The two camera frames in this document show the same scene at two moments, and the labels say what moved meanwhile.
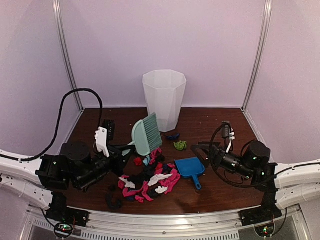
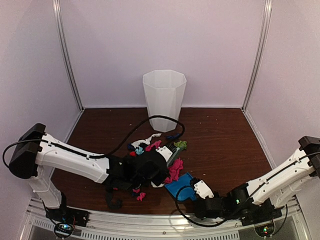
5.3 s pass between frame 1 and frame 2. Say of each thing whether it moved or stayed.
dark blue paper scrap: stayed
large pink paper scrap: moved
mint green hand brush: moved
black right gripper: moved
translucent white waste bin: stayed
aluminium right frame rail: stayed
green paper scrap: stayed
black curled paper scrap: stayed
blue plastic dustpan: moved
